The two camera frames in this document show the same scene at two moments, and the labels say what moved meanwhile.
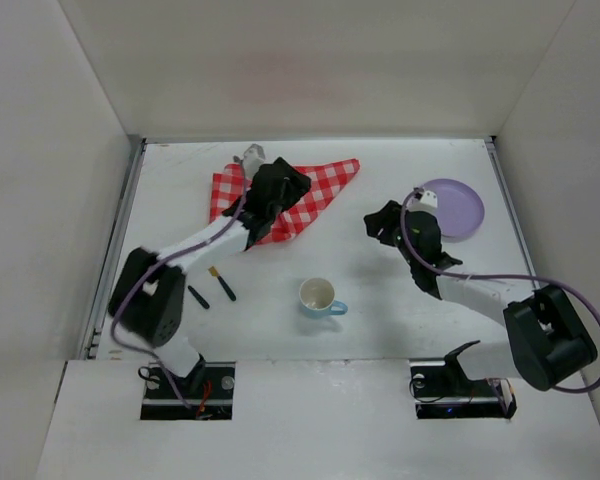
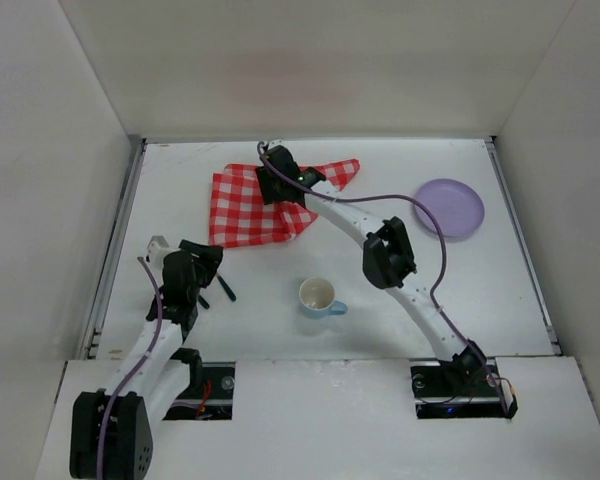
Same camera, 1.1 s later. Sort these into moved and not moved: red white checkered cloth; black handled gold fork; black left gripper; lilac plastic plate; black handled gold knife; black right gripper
Moved: black left gripper; black right gripper
Not moved: black handled gold fork; black handled gold knife; lilac plastic plate; red white checkered cloth
